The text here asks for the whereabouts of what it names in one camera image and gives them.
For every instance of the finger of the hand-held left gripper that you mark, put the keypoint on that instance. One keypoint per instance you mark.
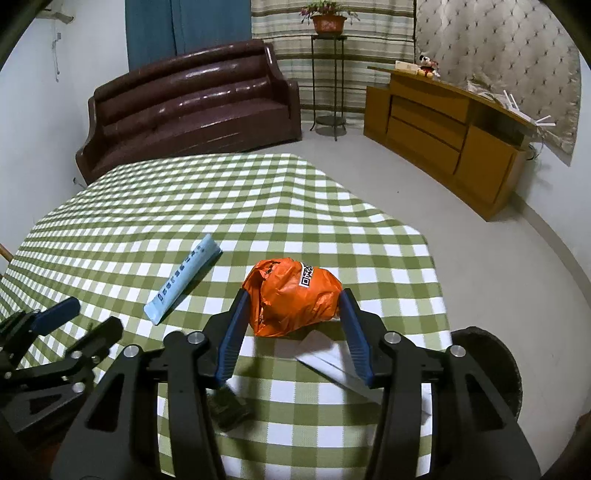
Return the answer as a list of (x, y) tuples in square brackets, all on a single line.
[(99, 337), (57, 314)]

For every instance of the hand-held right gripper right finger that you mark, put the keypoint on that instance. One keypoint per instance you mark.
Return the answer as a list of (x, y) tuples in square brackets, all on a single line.
[(358, 337)]

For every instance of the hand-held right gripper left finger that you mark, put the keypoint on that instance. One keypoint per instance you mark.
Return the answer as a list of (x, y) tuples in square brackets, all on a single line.
[(233, 332)]

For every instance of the orange plastic bag ball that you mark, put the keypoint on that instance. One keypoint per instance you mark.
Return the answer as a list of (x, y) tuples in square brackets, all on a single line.
[(295, 295)]

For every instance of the dark brown round bin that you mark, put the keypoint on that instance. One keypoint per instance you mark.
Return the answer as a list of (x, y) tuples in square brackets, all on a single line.
[(494, 369)]

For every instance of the white folded paper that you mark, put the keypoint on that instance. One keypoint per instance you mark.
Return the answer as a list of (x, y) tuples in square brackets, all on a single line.
[(332, 364)]

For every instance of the light blue slim packet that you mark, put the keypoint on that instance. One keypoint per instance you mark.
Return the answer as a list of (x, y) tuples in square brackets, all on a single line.
[(182, 277)]

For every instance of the small dark packet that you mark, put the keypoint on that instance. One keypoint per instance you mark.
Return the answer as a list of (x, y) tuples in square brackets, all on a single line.
[(228, 408)]

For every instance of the wooden stick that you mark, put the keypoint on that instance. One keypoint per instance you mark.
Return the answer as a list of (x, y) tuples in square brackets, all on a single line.
[(4, 254)]

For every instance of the green checkered tablecloth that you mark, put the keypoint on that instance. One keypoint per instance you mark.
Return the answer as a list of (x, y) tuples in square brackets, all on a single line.
[(231, 207)]

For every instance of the wooden cabinet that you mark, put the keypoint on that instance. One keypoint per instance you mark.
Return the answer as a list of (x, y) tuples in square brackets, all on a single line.
[(429, 134)]

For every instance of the dark red leather sofa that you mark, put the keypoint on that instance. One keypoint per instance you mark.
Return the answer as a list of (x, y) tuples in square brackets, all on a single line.
[(194, 110)]

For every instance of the black metal plant stand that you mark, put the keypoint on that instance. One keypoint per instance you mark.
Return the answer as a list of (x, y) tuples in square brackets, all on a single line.
[(341, 83)]

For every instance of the small beige box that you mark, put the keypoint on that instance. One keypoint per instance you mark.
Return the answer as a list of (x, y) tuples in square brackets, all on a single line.
[(406, 67)]

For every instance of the white crumpled plastic bag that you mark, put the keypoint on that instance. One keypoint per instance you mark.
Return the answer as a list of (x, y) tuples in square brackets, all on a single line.
[(482, 90)]

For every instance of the white router with antennas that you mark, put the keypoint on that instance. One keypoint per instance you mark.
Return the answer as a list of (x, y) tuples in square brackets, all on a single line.
[(517, 108)]

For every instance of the mouse plush toy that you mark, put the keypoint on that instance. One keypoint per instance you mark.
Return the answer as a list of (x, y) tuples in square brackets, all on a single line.
[(428, 67)]

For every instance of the striped curtain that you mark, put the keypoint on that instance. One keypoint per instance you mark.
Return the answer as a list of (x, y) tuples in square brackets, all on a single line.
[(374, 41)]

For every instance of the blue curtain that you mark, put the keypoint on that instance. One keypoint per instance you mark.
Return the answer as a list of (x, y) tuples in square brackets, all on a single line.
[(157, 32)]

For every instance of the potted flowering plant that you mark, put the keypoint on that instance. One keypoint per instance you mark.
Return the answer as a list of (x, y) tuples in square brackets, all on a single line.
[(328, 23)]

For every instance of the quilted beige wall cloth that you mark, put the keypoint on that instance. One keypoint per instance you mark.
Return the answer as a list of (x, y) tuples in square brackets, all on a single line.
[(498, 46)]

